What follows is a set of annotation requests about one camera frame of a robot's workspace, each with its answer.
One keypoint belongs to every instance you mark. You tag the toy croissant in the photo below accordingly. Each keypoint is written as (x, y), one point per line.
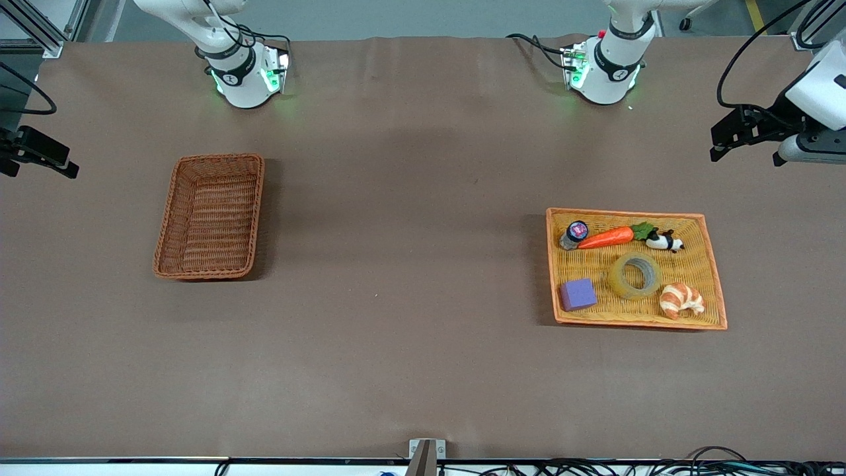
(681, 299)

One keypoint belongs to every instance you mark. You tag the black white panda toy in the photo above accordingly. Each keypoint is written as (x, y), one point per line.
(664, 242)

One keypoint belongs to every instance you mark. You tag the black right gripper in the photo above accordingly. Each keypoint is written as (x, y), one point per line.
(9, 144)

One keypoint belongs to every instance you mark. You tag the orange toy carrot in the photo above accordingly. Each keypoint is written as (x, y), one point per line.
(605, 238)

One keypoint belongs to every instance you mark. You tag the grey metal camera bracket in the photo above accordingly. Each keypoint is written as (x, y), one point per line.
(426, 456)

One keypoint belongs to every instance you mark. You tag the small bottle with purple lid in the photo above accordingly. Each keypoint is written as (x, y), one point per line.
(574, 234)

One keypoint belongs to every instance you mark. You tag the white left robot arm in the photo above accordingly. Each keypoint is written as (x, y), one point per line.
(608, 73)

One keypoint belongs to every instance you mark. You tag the purple foam cube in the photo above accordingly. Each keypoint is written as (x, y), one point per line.
(578, 295)

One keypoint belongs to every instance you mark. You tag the aluminium frame profile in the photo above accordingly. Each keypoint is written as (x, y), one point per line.
(46, 30)

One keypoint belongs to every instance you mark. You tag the deep brown wicker basket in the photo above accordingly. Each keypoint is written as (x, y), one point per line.
(210, 218)

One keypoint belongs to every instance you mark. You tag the flat orange wicker tray basket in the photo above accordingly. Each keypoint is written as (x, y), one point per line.
(634, 311)

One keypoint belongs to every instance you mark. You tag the yellowish clear tape roll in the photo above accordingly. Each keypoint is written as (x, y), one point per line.
(618, 281)

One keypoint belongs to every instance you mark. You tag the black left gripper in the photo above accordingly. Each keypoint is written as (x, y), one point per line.
(774, 116)

